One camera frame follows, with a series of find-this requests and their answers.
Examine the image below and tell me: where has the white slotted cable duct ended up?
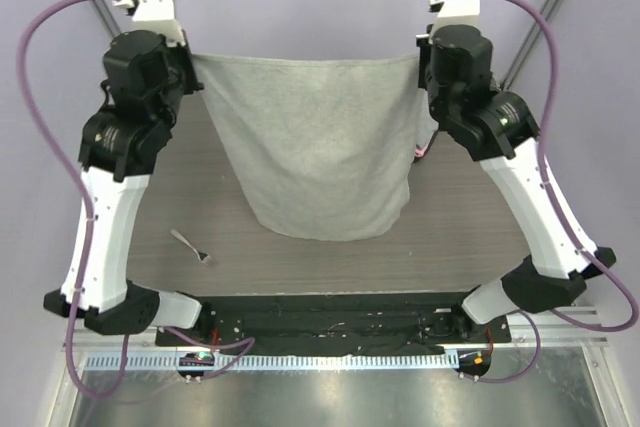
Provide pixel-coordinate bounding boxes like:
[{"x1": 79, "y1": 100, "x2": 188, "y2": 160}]
[{"x1": 87, "y1": 352, "x2": 460, "y2": 372}]

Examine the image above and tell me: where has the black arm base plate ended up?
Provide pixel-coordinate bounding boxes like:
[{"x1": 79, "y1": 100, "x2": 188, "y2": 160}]
[{"x1": 187, "y1": 292, "x2": 511, "y2": 357}]

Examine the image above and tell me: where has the pink folded shirt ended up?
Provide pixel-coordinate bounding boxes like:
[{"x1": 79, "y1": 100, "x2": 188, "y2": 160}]
[{"x1": 414, "y1": 142, "x2": 432, "y2": 158}]

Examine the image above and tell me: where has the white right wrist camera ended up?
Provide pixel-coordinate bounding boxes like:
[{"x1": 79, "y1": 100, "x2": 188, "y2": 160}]
[{"x1": 429, "y1": 0, "x2": 480, "y2": 33}]

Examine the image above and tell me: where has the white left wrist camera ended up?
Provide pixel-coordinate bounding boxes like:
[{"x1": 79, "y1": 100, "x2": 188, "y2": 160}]
[{"x1": 112, "y1": 0, "x2": 187, "y2": 47}]

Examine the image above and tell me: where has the aluminium front rail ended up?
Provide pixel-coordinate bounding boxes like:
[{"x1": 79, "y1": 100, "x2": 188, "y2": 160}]
[{"x1": 64, "y1": 307, "x2": 608, "y2": 357}]

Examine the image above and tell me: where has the silver metal fork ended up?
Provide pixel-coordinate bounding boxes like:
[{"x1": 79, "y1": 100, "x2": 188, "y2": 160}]
[{"x1": 170, "y1": 229, "x2": 216, "y2": 267}]

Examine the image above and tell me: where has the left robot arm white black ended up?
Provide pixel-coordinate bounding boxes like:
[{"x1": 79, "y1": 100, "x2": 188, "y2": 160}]
[{"x1": 43, "y1": 30, "x2": 213, "y2": 346}]

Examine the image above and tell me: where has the grey cloth napkin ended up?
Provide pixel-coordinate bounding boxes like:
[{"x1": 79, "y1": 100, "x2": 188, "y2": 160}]
[{"x1": 195, "y1": 55, "x2": 426, "y2": 241}]

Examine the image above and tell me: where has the right aluminium frame post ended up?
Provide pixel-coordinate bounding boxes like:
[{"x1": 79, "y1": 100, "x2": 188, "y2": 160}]
[{"x1": 499, "y1": 0, "x2": 564, "y2": 89}]

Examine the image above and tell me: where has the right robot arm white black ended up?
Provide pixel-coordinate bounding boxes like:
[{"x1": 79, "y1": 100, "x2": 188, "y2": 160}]
[{"x1": 416, "y1": 25, "x2": 616, "y2": 342}]

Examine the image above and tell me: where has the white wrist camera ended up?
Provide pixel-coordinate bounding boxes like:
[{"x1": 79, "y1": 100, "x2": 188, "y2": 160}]
[
  {"x1": 429, "y1": 0, "x2": 480, "y2": 33},
  {"x1": 112, "y1": 0, "x2": 187, "y2": 47}
]

